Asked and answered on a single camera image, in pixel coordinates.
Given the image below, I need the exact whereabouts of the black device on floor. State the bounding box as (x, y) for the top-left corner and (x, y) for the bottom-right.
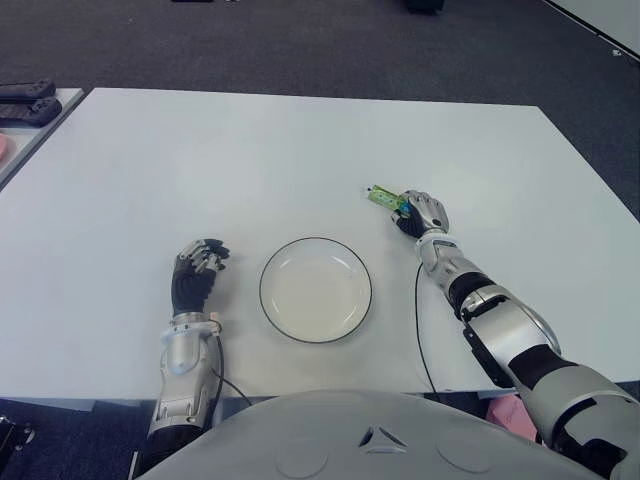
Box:
(0, 414), (36, 459)

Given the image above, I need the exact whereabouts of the white plate with black rim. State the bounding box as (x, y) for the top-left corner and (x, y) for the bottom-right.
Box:
(258, 236), (374, 345)

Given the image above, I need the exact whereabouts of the grey side table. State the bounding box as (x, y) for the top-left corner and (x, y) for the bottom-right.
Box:
(0, 87), (85, 191)

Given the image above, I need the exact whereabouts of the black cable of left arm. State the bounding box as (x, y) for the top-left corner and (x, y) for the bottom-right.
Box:
(209, 324), (254, 406)

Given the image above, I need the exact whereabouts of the black handheld controller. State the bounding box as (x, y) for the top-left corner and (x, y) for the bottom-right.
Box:
(0, 79), (57, 100)
(0, 97), (63, 127)

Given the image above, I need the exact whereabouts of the pink cardboard box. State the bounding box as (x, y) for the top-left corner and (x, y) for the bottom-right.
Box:
(485, 394), (544, 444)

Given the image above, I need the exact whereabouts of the white table with black edge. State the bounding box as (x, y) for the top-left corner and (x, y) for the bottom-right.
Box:
(542, 0), (640, 59)

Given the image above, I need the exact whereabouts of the grey robot torso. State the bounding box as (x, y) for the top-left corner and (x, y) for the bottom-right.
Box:
(134, 389), (616, 480)

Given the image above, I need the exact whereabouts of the green toothpaste tube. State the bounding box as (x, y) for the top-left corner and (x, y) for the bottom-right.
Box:
(360, 183), (412, 214)

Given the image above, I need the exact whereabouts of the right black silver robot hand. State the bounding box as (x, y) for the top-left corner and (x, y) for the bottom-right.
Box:
(389, 189), (450, 240)

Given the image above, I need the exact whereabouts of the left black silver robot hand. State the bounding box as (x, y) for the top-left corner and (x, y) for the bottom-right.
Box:
(170, 238), (232, 317)

